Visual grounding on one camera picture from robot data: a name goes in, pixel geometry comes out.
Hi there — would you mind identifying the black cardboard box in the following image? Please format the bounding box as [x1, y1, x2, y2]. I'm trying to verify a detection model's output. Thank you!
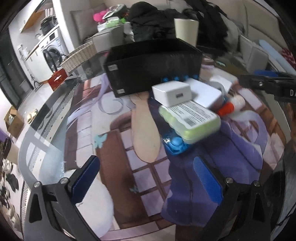
[104, 39, 203, 97]

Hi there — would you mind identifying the blue plastic case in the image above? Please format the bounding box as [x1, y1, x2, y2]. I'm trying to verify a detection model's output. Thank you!
[162, 131, 195, 156]

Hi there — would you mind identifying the shoe rack with shoes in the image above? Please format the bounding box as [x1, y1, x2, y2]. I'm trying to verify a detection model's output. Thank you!
[1, 137, 23, 240]

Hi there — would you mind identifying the grey sofa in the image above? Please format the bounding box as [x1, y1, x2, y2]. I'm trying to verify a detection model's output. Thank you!
[92, 0, 296, 75]

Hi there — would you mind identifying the black jacket pile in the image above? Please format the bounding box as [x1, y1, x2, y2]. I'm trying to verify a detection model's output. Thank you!
[127, 0, 232, 56]

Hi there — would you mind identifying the white pronged wall charger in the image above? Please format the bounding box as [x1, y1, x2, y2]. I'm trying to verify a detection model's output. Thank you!
[209, 75, 238, 94]

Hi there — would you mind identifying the anime printed desk mat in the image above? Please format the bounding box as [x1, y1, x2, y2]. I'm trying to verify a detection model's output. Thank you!
[64, 77, 287, 240]

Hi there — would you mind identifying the woven wicker basket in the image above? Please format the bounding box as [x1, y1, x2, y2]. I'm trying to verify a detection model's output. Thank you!
[61, 41, 97, 74]

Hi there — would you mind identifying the brown cardboard box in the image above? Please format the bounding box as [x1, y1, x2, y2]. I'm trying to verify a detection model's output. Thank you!
[4, 105, 24, 138]

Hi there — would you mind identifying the white washing machine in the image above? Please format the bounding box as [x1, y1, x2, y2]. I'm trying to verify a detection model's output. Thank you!
[39, 26, 69, 73]

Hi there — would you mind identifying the white power bank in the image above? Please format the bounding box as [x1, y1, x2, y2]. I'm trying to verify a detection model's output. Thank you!
[185, 78, 224, 110]

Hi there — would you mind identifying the pink plush toy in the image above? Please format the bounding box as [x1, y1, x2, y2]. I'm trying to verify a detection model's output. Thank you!
[93, 9, 108, 24]

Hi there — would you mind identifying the white square charger brick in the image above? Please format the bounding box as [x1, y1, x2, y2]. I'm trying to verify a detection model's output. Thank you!
[152, 81, 192, 107]

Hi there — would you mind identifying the red box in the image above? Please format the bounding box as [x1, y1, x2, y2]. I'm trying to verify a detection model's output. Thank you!
[48, 68, 68, 91]

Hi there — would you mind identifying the green plastic case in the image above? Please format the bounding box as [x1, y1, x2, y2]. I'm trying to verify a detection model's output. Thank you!
[159, 101, 221, 144]

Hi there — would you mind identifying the grey cushion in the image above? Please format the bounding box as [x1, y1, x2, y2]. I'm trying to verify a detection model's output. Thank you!
[70, 3, 107, 44]

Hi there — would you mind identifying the green wet wipes pack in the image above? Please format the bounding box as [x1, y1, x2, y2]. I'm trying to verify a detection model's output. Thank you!
[105, 16, 126, 28]

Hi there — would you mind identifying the cream tumbler cup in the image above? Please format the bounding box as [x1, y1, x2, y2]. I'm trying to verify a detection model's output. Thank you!
[174, 19, 199, 47]

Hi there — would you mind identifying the glue bottle orange cap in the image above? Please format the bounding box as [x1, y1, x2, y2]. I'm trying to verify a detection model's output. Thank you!
[216, 95, 245, 117]

